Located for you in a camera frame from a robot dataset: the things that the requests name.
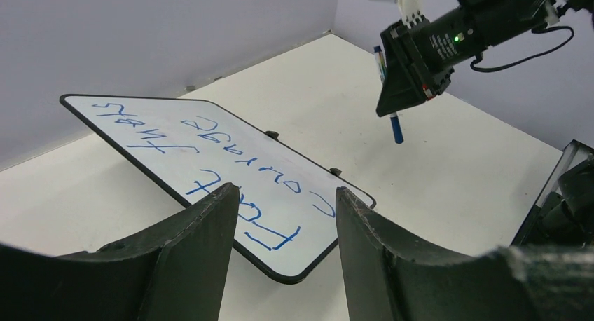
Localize white board marker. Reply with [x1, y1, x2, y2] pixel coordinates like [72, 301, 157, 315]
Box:
[373, 45, 387, 83]

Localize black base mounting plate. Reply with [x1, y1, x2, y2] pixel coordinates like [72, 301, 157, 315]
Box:
[511, 156, 593, 247]

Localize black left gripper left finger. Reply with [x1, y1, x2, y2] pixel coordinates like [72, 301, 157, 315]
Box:
[1, 183, 240, 320]

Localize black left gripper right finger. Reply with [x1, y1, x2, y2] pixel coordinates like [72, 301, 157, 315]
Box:
[336, 187, 593, 320]

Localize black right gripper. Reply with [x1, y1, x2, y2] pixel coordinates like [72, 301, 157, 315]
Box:
[375, 7, 487, 117]

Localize blue marker cap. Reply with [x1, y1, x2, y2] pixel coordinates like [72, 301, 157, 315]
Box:
[390, 113, 404, 144]

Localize black-framed whiteboard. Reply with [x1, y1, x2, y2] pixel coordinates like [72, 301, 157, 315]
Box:
[60, 94, 376, 285]

